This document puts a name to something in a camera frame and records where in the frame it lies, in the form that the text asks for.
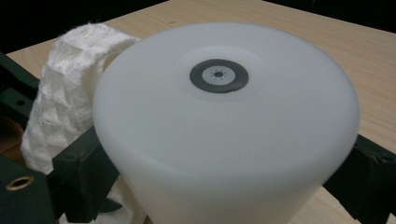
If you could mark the large white plastic cup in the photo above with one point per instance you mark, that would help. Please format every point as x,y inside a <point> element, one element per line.
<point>224,140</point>

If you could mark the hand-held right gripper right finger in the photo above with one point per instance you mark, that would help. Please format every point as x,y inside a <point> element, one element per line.
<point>367,180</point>

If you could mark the white textured cloth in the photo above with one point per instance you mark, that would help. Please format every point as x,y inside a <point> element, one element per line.
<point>68,93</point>

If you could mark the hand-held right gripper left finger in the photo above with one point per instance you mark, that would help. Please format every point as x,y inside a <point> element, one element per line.
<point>82,174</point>

